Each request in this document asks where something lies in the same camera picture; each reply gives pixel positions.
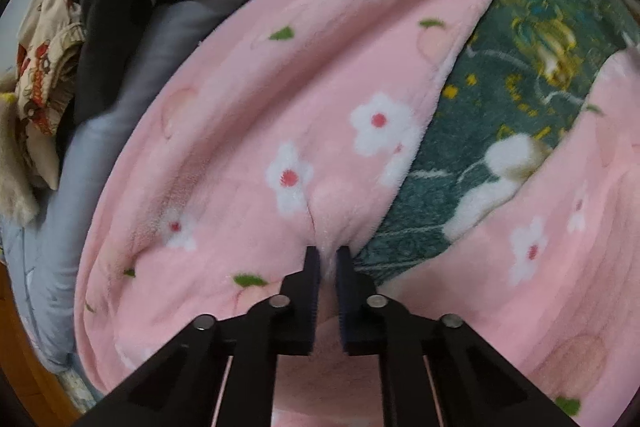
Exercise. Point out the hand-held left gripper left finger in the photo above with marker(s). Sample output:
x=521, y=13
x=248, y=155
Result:
x=312, y=297

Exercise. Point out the grey-blue floral quilt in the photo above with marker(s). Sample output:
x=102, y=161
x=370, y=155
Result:
x=100, y=167

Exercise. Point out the teal floral bed blanket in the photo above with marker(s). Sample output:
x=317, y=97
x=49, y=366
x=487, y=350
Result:
x=510, y=72

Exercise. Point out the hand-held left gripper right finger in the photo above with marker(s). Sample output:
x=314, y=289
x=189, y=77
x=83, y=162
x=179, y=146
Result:
x=345, y=297

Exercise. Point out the beige car-print garment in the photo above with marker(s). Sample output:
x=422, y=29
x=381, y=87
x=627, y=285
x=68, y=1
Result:
x=47, y=72

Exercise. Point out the pink floral fleece blanket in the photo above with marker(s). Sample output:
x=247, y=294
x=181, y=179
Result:
x=250, y=107

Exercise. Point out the black garment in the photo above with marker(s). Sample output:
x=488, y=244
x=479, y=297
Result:
x=115, y=7

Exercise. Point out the cream fuzzy garment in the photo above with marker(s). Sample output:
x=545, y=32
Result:
x=15, y=167

